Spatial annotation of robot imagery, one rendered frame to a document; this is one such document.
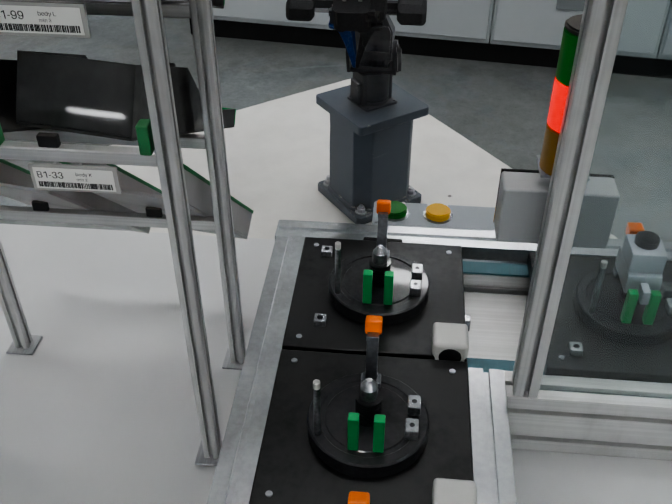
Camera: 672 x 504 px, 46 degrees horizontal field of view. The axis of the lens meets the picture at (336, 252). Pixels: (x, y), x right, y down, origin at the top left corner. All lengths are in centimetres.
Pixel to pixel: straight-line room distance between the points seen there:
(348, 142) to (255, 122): 43
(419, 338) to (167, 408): 36
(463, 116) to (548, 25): 71
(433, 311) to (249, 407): 29
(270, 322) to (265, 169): 56
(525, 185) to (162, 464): 57
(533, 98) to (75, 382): 303
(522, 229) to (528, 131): 272
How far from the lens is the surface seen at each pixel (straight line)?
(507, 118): 368
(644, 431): 109
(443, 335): 103
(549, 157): 84
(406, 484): 90
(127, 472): 108
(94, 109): 83
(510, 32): 412
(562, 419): 105
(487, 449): 95
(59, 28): 74
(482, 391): 101
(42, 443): 114
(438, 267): 117
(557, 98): 81
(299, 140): 169
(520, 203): 86
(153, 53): 72
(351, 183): 142
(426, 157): 164
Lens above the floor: 170
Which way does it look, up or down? 38 degrees down
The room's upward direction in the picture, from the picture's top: straight up
